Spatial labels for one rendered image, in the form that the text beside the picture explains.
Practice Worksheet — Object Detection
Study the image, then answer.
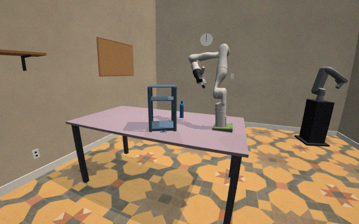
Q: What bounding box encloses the blue shelving unit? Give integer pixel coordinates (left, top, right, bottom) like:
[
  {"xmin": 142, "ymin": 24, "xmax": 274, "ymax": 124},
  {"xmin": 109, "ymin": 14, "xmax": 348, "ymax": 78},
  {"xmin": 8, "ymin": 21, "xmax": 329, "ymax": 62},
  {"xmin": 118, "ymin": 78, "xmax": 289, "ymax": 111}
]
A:
[{"xmin": 147, "ymin": 86, "xmax": 177, "ymax": 132}]

